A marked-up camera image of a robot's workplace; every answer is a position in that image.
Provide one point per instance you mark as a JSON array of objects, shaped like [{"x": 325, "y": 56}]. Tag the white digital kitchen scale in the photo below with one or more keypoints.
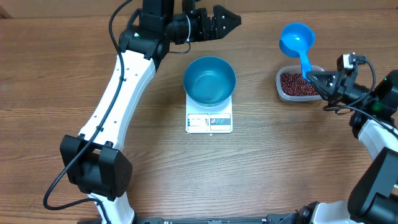
[{"x": 201, "y": 119}]

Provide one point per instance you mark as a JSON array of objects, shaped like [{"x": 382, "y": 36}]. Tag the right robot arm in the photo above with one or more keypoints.
[{"x": 371, "y": 200}]

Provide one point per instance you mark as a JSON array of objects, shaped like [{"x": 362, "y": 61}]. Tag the blue plastic measuring scoop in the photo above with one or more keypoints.
[{"x": 296, "y": 40}]

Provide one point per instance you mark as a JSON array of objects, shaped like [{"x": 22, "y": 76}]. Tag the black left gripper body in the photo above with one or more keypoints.
[{"x": 188, "y": 29}]

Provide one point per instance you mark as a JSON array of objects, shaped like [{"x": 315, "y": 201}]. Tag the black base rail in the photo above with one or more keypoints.
[{"x": 269, "y": 219}]

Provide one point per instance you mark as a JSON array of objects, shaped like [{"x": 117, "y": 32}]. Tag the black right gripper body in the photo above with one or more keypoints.
[{"x": 350, "y": 91}]

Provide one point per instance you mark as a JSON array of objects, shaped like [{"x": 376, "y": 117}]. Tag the clear plastic food container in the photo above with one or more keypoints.
[{"x": 289, "y": 98}]

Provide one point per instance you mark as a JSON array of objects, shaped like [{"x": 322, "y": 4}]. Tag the teal metal bowl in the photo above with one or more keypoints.
[{"x": 209, "y": 81}]

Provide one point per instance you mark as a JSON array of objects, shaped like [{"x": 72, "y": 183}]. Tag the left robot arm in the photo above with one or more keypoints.
[{"x": 94, "y": 159}]

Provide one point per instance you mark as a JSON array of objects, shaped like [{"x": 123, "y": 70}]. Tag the red beans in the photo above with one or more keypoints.
[{"x": 293, "y": 84}]

